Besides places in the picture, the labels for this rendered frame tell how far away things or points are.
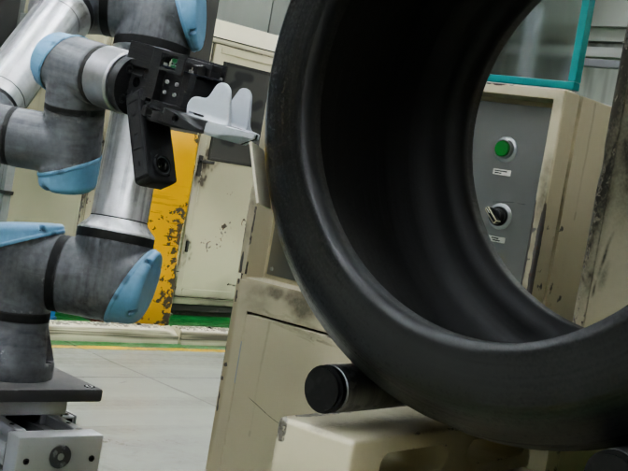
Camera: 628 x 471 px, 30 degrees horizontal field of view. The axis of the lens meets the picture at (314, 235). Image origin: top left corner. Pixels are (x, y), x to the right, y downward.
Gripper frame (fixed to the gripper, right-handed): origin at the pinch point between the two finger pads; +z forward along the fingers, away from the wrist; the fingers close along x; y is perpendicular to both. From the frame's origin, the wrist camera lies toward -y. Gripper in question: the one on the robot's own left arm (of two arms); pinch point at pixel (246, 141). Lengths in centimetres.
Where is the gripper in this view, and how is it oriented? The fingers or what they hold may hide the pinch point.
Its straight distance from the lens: 127.9
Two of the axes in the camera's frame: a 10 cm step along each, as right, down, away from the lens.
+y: 2.6, -9.6, -1.3
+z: 7.5, 2.8, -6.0
